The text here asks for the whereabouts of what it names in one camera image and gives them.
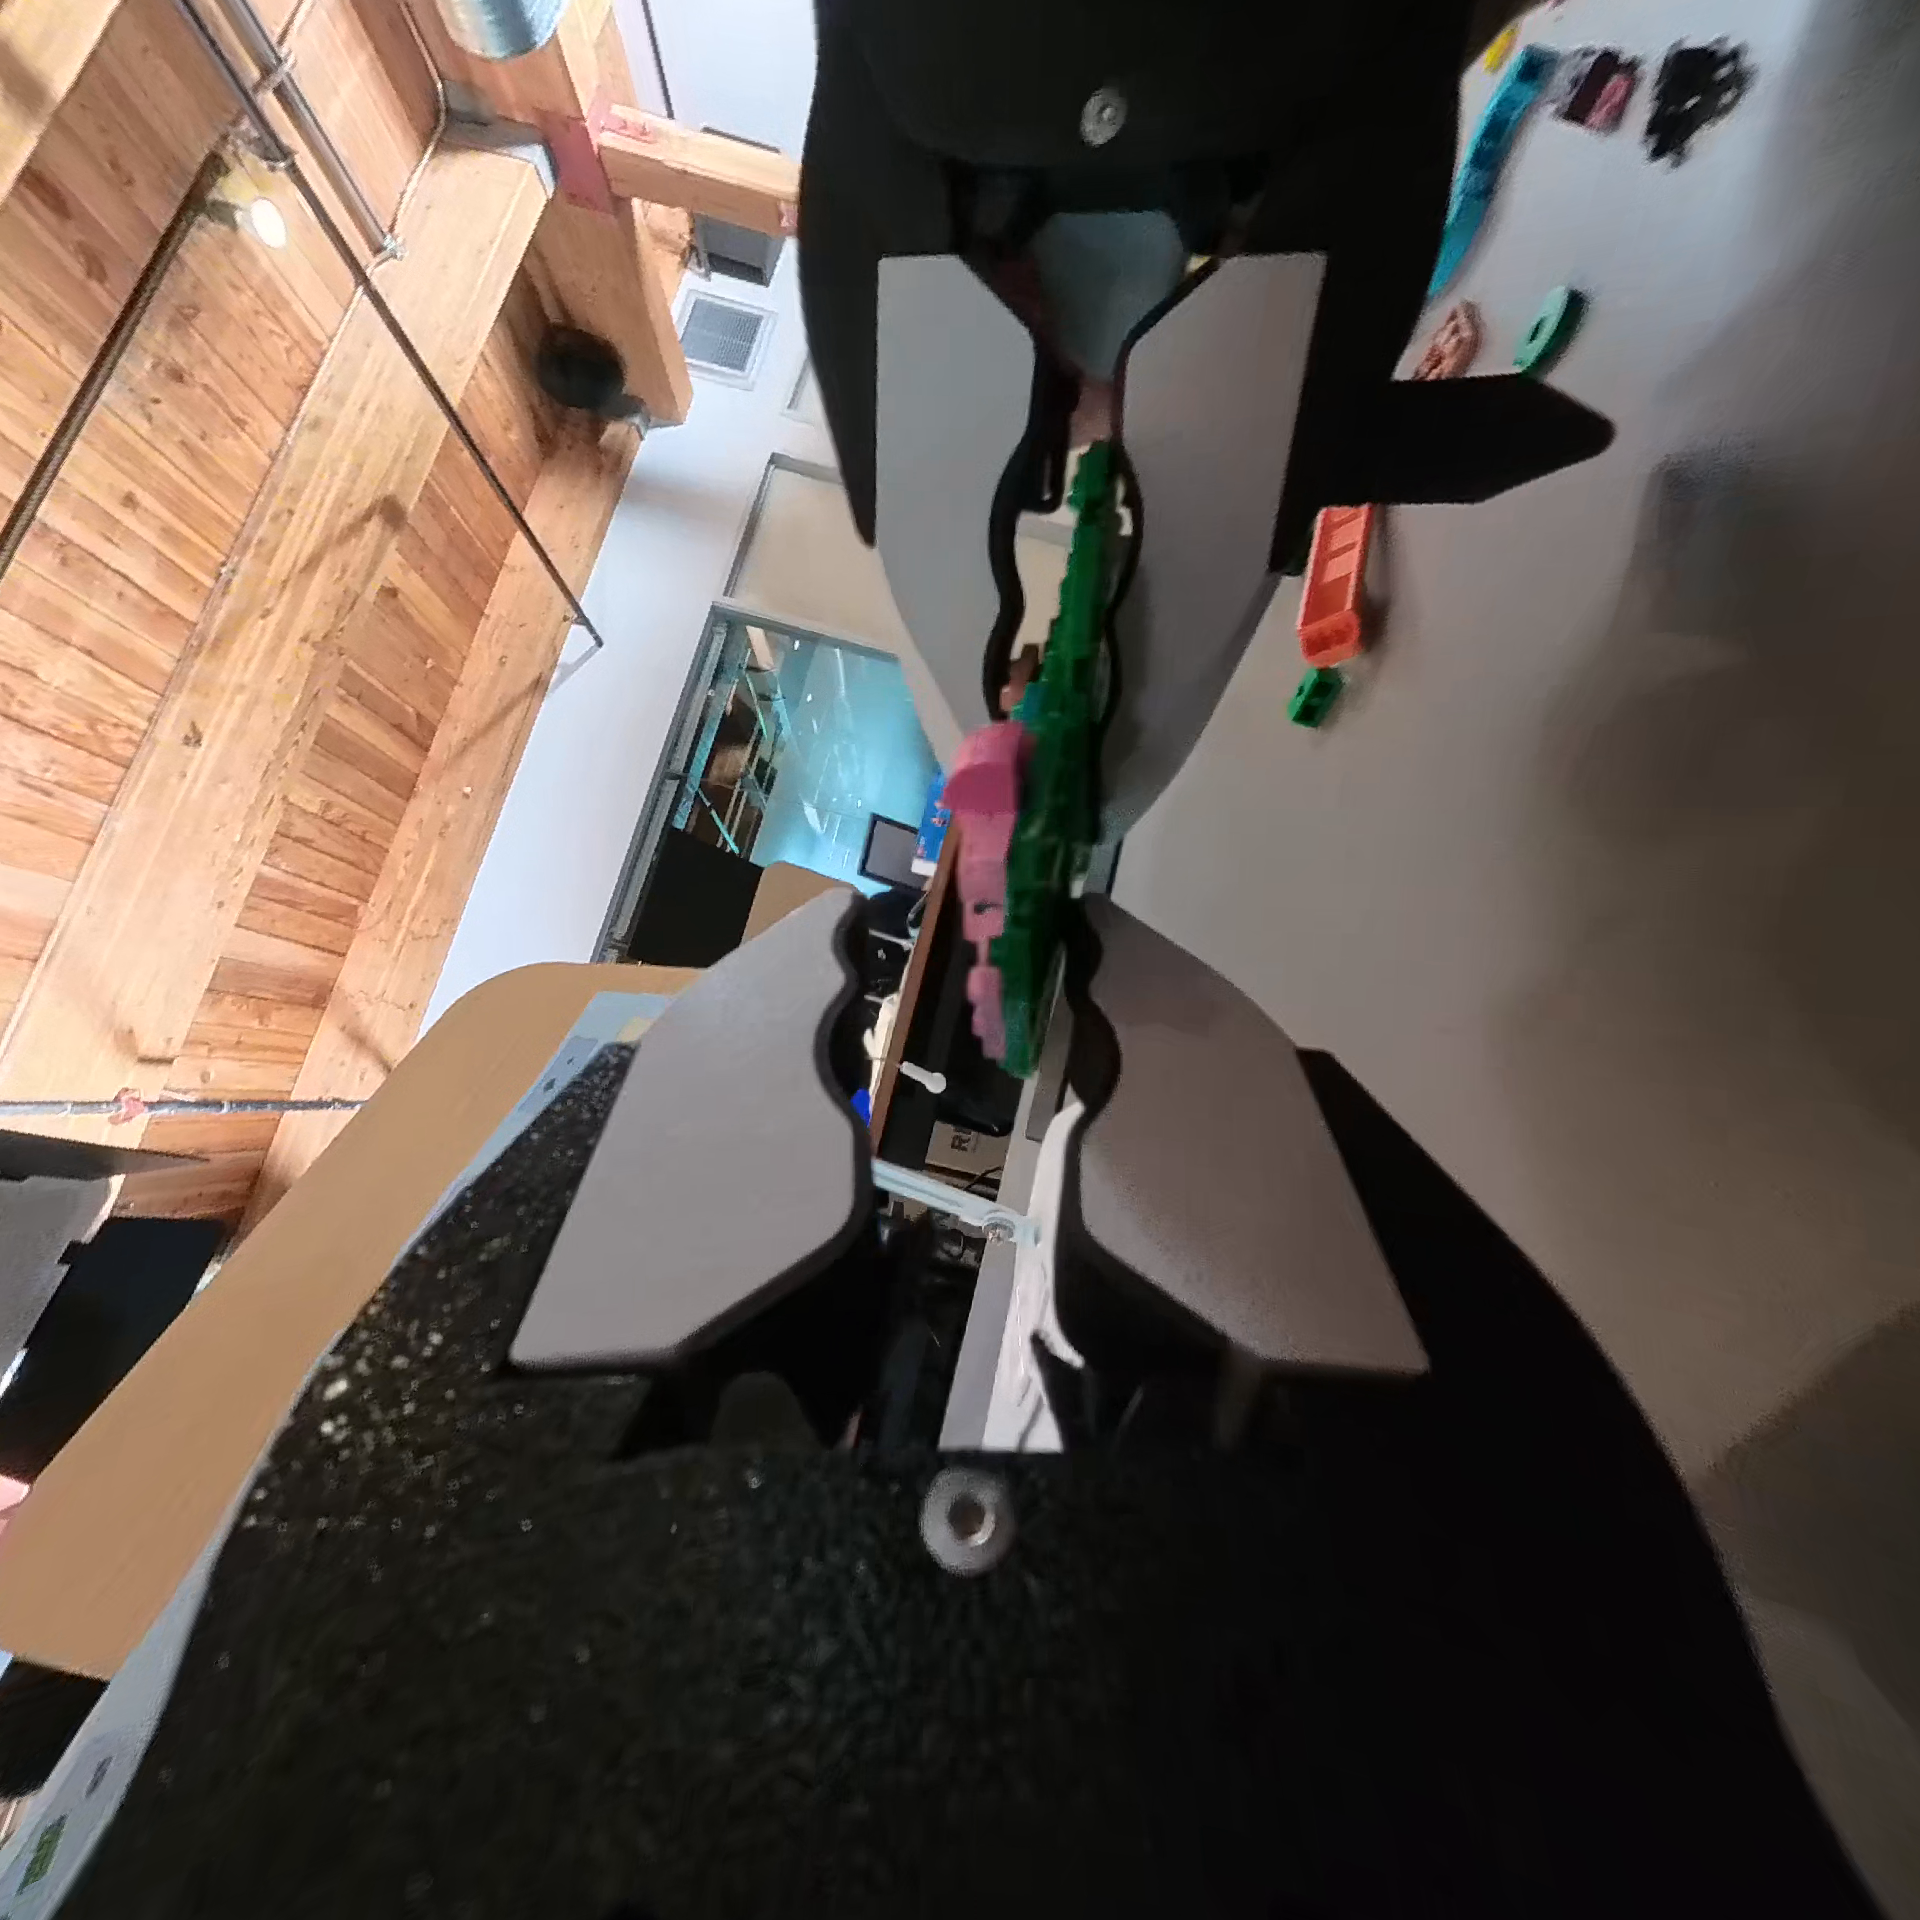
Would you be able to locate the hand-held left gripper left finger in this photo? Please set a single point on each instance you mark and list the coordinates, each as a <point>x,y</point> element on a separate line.
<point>706,1170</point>

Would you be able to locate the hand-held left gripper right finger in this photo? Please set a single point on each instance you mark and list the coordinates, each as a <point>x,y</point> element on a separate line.
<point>1229,1184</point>

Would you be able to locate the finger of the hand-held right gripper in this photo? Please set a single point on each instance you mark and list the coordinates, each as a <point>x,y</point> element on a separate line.
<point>938,451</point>
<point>1215,482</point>

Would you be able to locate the green lego plate build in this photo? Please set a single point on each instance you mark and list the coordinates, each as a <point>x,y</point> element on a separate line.
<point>1073,719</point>

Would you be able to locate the long orange lego piece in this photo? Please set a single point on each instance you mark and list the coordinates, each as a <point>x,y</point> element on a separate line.
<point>1338,577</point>

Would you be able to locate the small green lego brick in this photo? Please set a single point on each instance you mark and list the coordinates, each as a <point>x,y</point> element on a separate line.
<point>1315,699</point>

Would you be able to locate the small orange lego pieces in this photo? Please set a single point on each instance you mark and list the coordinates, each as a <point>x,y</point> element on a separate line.
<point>1454,340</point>

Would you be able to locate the green round lego piece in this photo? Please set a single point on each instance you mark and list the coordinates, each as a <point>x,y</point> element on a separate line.
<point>1543,332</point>

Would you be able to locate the light blue curved lego piece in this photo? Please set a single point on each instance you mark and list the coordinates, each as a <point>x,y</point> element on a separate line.
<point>1484,163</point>

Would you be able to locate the brown and pink lego piece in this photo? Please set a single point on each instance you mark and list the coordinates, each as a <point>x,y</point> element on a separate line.
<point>1598,89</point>

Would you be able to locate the dark brown lego plate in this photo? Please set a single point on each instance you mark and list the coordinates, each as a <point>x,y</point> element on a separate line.
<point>1694,97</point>

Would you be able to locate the lego instruction booklet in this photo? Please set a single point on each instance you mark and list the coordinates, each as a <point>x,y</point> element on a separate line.
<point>88,1755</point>

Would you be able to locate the white air vent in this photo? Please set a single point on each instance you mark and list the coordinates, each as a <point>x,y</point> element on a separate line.
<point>724,332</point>

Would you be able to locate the black panel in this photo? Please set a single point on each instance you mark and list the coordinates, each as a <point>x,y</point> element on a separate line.
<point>689,899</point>

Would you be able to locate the black ceiling dome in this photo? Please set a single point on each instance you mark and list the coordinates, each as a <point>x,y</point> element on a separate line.
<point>585,366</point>

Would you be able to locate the computer monitor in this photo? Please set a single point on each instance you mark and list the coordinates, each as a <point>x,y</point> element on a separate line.
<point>893,849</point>

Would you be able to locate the ceiling lamp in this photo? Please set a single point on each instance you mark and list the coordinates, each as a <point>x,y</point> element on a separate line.
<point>265,221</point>

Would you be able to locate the metal ventilation duct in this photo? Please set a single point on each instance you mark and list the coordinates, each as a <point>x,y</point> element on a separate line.
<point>518,21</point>

